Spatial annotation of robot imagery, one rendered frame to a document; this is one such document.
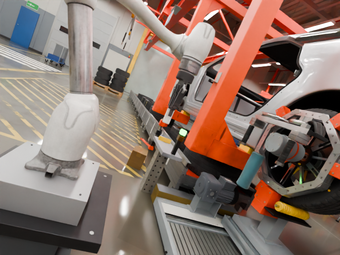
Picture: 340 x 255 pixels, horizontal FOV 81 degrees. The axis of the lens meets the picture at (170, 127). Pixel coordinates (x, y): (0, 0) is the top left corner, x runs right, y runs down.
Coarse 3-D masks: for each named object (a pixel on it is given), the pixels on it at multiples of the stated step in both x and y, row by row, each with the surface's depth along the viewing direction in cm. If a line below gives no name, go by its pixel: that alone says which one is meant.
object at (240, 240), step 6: (228, 216) 161; (222, 222) 160; (228, 222) 154; (234, 222) 155; (228, 228) 152; (234, 228) 146; (234, 234) 144; (240, 234) 146; (234, 240) 142; (240, 240) 138; (246, 240) 140; (240, 246) 136; (246, 246) 132; (252, 246) 134; (246, 252) 130; (252, 252) 126; (258, 252) 129
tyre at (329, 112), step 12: (312, 108) 134; (276, 132) 152; (336, 180) 105; (324, 192) 108; (336, 192) 103; (288, 204) 125; (300, 204) 117; (312, 204) 112; (324, 204) 109; (336, 204) 108
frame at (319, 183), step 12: (288, 120) 142; (324, 120) 114; (264, 132) 152; (336, 132) 107; (264, 144) 153; (336, 144) 104; (336, 156) 102; (264, 168) 145; (324, 168) 105; (264, 180) 136; (324, 180) 103; (288, 192) 118; (300, 192) 113; (312, 192) 111
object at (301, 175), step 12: (288, 132) 149; (324, 144) 121; (276, 156) 155; (312, 156) 123; (276, 168) 151; (288, 168) 135; (300, 168) 127; (312, 168) 121; (276, 180) 139; (288, 180) 150; (300, 180) 125
